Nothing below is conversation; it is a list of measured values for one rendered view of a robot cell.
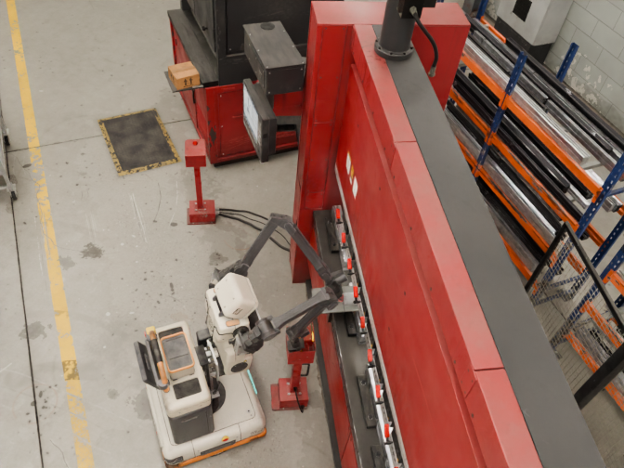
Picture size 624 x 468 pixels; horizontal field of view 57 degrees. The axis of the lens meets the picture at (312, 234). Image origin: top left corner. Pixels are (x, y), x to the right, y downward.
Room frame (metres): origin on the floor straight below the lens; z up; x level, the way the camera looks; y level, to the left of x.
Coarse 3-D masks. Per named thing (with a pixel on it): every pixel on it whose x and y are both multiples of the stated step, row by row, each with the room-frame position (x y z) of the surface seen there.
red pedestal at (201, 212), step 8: (192, 144) 3.45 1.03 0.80; (200, 144) 3.46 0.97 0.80; (192, 152) 3.35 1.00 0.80; (200, 152) 3.36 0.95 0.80; (192, 160) 3.31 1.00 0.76; (200, 160) 3.33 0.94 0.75; (200, 168) 3.41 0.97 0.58; (200, 176) 3.40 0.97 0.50; (200, 184) 3.40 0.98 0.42; (200, 192) 3.39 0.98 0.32; (200, 200) 3.39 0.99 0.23; (208, 200) 3.51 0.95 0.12; (192, 208) 3.39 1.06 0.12; (200, 208) 3.39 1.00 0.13; (208, 208) 3.41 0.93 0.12; (192, 216) 3.32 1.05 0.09; (200, 216) 3.33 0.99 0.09; (208, 216) 3.35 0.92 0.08; (192, 224) 3.30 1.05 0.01; (200, 224) 3.32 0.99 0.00
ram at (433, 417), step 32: (352, 64) 2.85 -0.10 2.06; (352, 96) 2.72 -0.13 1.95; (352, 128) 2.61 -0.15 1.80; (352, 160) 2.51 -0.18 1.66; (384, 160) 2.08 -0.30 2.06; (352, 192) 2.40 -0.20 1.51; (384, 192) 1.93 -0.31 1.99; (352, 224) 2.29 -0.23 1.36; (384, 224) 1.84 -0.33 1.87; (384, 256) 1.75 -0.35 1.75; (416, 256) 1.51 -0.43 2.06; (384, 288) 1.65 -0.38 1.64; (416, 288) 1.39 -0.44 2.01; (384, 320) 1.55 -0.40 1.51; (416, 320) 1.30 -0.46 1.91; (384, 352) 1.45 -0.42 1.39; (416, 352) 1.22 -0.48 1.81; (448, 352) 1.09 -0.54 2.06; (416, 384) 1.13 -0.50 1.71; (448, 384) 0.97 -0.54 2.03; (416, 416) 1.04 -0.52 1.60; (448, 416) 0.90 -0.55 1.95; (416, 448) 0.95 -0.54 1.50; (448, 448) 0.82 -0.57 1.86; (480, 448) 0.75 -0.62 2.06
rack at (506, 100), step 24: (576, 48) 3.95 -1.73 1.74; (480, 72) 4.05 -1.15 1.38; (456, 96) 4.21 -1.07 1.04; (504, 96) 3.76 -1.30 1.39; (480, 120) 3.90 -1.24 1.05; (528, 120) 3.49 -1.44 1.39; (504, 144) 3.62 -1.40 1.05; (552, 144) 3.25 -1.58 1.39; (480, 168) 3.72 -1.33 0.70; (576, 168) 3.03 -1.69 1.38; (600, 192) 2.81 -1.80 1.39; (504, 240) 3.26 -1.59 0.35; (600, 240) 3.08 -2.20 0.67; (552, 264) 2.82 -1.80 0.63; (576, 264) 3.13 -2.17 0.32; (576, 288) 3.04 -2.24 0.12
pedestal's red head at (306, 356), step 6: (312, 324) 1.91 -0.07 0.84; (306, 336) 1.85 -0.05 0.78; (306, 342) 1.83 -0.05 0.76; (312, 342) 1.84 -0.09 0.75; (306, 348) 1.79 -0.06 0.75; (312, 348) 1.82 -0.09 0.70; (288, 354) 1.76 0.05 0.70; (294, 354) 1.72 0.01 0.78; (300, 354) 1.73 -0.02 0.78; (306, 354) 1.74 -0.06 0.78; (312, 354) 1.74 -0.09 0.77; (288, 360) 1.72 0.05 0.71; (294, 360) 1.72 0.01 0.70; (300, 360) 1.73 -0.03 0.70; (306, 360) 1.74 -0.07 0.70; (312, 360) 1.74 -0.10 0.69
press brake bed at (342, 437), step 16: (320, 320) 2.20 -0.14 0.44; (320, 336) 2.13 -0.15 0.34; (320, 352) 2.18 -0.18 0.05; (336, 352) 1.78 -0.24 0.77; (320, 368) 2.05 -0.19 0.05; (336, 368) 1.72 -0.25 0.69; (336, 384) 1.65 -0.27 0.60; (336, 400) 1.59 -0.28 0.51; (336, 416) 1.53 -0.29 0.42; (336, 432) 1.47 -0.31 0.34; (352, 432) 1.28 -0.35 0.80; (336, 448) 1.48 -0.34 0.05; (352, 448) 1.22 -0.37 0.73; (336, 464) 1.37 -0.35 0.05; (352, 464) 1.16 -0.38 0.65
